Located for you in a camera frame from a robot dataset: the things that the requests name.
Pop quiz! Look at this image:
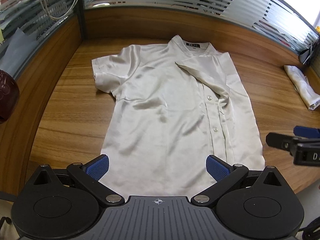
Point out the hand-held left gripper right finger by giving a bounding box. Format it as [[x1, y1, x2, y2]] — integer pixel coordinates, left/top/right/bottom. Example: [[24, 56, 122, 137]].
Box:
[[191, 155, 290, 207]]

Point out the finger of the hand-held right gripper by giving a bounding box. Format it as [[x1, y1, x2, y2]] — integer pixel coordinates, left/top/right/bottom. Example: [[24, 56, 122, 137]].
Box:
[[265, 132, 320, 165], [294, 126, 320, 138]]

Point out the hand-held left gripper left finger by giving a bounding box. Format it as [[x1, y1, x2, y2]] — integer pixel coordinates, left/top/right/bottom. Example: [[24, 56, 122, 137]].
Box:
[[24, 154, 125, 207]]

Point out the beige short-sleeved shirt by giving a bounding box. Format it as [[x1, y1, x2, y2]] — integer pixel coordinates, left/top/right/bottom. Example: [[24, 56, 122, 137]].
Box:
[[91, 35, 266, 198]]

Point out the folded beige cloth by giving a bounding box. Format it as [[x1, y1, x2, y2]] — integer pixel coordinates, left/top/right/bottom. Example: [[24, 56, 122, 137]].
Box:
[[284, 65, 320, 110]]

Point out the black clip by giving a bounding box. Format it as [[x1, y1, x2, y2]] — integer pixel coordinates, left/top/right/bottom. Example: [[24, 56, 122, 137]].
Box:
[[299, 36, 320, 64]]

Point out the dark red rounded object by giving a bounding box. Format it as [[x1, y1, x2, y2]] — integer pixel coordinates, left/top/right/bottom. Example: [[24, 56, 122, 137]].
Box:
[[0, 69, 20, 124]]

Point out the white cable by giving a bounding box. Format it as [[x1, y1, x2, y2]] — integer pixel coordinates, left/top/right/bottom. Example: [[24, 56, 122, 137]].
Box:
[[35, 0, 81, 20]]

